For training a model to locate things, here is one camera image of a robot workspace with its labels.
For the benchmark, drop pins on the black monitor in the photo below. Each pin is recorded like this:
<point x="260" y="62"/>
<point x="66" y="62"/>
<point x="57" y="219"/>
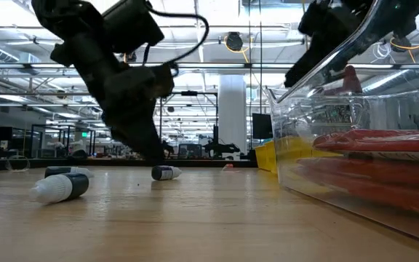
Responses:
<point x="262" y="125"/>

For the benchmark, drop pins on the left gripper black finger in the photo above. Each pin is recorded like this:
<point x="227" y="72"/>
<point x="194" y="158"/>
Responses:
<point x="140" y="145"/>

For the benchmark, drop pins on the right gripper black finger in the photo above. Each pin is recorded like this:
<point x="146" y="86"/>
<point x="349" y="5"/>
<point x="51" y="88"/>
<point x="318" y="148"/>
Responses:
<point x="311" y="60"/>

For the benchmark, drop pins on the clear plastic container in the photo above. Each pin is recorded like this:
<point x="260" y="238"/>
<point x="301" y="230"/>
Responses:
<point x="289" y="120"/>

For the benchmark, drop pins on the red snack packet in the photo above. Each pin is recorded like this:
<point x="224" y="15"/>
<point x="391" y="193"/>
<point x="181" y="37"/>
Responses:
<point x="377" y="185"/>
<point x="377" y="143"/>

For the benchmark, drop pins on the black aluminium table frame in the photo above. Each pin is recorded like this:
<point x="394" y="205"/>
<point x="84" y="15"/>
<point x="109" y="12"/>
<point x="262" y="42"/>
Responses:
<point x="122" y="163"/>

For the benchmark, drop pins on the yellow plastic basket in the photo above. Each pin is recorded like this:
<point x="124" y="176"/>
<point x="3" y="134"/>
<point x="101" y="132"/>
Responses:
<point x="267" y="156"/>

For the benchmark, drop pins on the background black robot arm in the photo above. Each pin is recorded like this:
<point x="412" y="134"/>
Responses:
<point x="216" y="147"/>

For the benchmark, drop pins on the small dropper bottle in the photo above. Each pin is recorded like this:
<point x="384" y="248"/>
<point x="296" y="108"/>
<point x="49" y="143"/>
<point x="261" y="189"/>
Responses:
<point x="60" y="171"/>
<point x="56" y="189"/>
<point x="166" y="173"/>

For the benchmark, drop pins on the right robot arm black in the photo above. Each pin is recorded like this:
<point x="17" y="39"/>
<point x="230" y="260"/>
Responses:
<point x="406" y="14"/>

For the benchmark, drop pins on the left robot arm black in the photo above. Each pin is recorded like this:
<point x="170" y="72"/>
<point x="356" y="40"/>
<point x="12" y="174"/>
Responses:
<point x="67" y="14"/>

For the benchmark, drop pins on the white square column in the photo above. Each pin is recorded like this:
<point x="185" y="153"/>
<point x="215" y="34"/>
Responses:
<point x="232" y="109"/>

